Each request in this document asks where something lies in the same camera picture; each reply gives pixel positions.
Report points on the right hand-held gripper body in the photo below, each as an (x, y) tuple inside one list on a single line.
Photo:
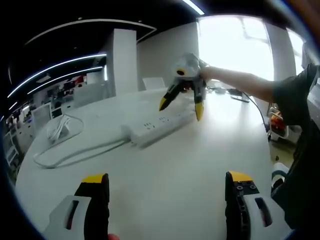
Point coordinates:
[(186, 65)]

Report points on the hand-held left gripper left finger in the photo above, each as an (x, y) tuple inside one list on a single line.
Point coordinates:
[(95, 207)]

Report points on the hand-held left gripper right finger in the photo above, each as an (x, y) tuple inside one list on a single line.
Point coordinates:
[(240, 212)]

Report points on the white power strip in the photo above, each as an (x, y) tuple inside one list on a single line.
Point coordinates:
[(150, 130)]

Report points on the ceiling light strip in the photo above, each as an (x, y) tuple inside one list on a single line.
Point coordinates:
[(193, 6), (67, 77), (60, 65)]

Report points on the white desk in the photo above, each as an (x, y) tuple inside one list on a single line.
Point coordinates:
[(175, 162)]

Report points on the person's right hand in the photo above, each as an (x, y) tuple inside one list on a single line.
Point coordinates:
[(208, 73)]

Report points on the person's left hand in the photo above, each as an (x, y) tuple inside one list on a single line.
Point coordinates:
[(113, 237)]

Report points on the black flat device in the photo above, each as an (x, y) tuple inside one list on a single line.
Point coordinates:
[(240, 98)]

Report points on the bright window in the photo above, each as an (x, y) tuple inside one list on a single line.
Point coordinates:
[(296, 50), (230, 42)]

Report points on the white office chair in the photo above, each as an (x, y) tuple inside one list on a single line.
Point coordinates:
[(278, 177), (282, 133)]

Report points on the frosted glass partition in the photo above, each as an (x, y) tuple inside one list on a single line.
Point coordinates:
[(91, 95)]

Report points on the orange object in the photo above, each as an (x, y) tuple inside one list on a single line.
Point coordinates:
[(276, 118)]

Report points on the white shelf rack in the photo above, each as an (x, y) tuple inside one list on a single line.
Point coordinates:
[(11, 147)]

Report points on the distant office workstations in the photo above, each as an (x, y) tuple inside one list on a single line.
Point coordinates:
[(65, 87)]

